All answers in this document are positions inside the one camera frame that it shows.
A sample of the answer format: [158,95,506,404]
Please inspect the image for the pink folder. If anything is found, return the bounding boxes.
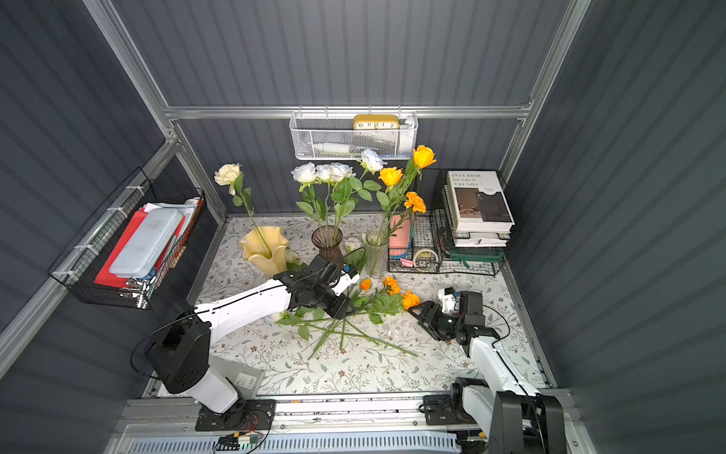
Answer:
[389,218,411,259]

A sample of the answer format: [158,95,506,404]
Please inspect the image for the red folder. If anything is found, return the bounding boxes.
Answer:
[94,208,185,289]

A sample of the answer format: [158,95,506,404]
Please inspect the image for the orange tulip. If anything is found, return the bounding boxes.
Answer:
[344,278,372,317]

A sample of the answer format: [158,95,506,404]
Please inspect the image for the purple ribbed glass vase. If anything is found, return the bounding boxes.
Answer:
[311,226,344,266]

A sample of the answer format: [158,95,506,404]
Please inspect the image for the yellow orange rose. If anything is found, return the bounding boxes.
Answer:
[393,145,437,215]

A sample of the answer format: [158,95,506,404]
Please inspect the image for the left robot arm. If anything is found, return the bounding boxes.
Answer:
[141,255,360,414]

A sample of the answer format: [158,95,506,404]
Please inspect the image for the orange rose on table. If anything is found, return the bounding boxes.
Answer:
[361,291,421,325]

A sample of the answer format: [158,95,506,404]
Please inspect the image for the yellow wavy vase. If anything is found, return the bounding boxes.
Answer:
[239,226,289,278]

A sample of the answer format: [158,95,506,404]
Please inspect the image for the pile of flowers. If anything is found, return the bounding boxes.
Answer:
[274,275,421,358]

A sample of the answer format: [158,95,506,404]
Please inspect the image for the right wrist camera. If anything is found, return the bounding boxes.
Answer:
[437,288,461,315]

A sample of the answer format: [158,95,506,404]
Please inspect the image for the cream white rose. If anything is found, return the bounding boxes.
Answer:
[214,164,272,258]

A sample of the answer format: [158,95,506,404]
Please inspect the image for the tape roll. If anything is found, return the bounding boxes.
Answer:
[412,248,440,269]

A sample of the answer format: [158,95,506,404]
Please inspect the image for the black wire side basket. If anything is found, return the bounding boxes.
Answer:
[49,172,206,309]

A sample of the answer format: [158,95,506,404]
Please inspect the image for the white plastic case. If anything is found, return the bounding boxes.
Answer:
[110,208,183,278]

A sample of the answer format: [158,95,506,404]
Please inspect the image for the interior design trends book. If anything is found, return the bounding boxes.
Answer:
[447,170,515,234]

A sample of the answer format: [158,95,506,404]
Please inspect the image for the white wire wall basket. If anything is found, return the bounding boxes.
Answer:
[289,110,419,161]

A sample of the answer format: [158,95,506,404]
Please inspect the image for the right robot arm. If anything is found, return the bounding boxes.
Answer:
[408,288,567,453]

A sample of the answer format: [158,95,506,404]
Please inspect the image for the yellow clock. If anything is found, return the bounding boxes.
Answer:
[353,113,400,131]

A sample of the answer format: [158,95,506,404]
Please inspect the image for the black wire desk organizer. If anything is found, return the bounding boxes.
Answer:
[388,168,506,277]

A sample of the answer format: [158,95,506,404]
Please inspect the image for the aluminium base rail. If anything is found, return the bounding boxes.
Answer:
[106,389,596,453]

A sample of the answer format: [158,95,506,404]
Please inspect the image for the clear glass vase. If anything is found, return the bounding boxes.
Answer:
[364,230,389,279]

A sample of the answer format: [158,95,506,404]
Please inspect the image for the floral table mat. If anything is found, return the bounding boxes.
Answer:
[155,214,546,396]

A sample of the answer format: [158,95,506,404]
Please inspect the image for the large orange marigold stem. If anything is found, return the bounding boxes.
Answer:
[311,276,402,357]

